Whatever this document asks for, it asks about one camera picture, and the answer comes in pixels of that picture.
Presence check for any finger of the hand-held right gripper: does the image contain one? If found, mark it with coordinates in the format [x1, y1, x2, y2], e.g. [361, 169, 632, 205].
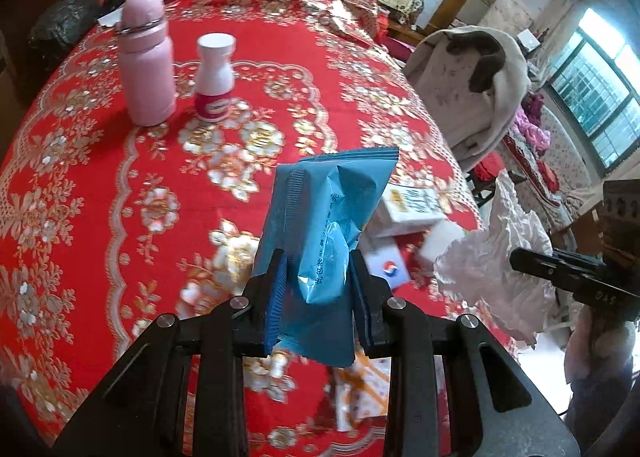
[510, 247, 608, 288]

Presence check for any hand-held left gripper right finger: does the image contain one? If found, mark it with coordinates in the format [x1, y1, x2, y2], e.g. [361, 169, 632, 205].
[349, 249, 581, 457]

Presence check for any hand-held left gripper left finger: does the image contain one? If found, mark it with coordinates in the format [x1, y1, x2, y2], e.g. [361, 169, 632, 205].
[52, 248, 291, 457]

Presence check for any white medicine box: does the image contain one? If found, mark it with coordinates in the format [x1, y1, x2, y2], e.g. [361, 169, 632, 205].
[367, 242, 412, 288]

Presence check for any white plastic wrapper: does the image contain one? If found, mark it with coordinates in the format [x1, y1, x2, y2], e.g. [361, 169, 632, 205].
[432, 172, 556, 348]

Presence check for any blue plastic wrapper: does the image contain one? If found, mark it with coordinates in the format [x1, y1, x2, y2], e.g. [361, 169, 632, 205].
[251, 147, 401, 368]

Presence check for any green white milk carton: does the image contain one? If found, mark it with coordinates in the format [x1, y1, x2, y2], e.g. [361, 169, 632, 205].
[372, 182, 446, 238]

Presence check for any floral sofa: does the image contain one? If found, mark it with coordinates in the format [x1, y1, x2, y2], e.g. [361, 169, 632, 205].
[505, 102, 601, 228]

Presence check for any orange white packet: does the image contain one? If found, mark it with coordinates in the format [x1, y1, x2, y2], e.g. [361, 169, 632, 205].
[327, 352, 393, 433]

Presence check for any pink clothes pile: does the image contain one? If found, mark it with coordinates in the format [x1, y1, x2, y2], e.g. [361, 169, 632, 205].
[515, 92, 551, 148]

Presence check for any window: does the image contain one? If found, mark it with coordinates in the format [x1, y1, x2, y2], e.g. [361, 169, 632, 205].
[547, 7, 640, 175]

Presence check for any cream jacket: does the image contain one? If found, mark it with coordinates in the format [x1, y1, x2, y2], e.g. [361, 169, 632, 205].
[405, 26, 533, 173]

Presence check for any white pill bottle pink label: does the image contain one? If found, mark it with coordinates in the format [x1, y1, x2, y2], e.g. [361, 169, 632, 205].
[194, 33, 237, 122]

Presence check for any black plastic bag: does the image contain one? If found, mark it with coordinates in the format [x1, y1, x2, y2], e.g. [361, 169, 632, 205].
[27, 0, 126, 58]

